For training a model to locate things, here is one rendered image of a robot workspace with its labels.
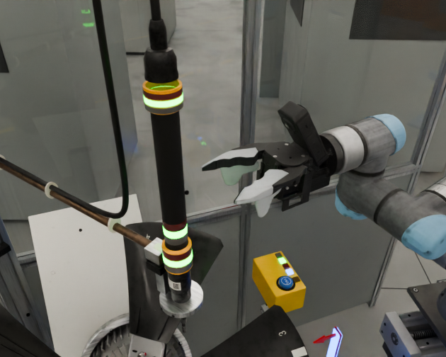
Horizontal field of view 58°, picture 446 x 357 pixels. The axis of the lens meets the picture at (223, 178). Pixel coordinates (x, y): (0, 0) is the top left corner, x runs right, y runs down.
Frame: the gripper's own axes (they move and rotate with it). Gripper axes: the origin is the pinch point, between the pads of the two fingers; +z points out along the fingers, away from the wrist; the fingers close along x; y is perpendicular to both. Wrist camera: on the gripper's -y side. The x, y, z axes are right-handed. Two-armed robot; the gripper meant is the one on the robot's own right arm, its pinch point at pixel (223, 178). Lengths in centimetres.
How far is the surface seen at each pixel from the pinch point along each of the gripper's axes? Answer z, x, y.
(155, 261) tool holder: 10.7, 2.0, 12.8
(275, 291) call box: -27, 17, 59
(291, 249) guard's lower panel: -70, 58, 98
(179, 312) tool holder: 9.6, -3.1, 19.8
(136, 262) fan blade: 9.2, 20.1, 30.2
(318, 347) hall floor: -85, 42, 166
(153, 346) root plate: 12.1, 6.1, 39.0
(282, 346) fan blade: -13.2, -3.1, 46.7
